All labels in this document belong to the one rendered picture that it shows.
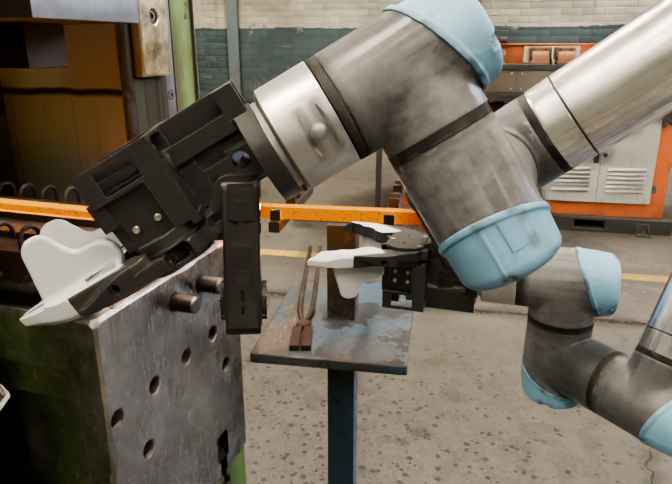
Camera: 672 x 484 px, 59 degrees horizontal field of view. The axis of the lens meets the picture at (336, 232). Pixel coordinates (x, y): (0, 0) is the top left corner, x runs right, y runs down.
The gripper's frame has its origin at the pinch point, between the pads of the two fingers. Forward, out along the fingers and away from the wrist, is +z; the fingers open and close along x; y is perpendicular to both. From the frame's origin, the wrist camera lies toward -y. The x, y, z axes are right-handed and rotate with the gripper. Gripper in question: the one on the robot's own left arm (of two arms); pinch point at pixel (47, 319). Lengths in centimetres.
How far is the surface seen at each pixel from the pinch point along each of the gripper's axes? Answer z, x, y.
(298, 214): -13, -66, -21
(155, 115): 2, -79, 7
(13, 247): 20.0, -40.7, 2.3
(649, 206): -197, -323, -215
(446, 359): -23, -170, -136
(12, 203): 23, -54, 7
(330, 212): -18, -64, -23
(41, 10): -3.0, -36.6, 23.6
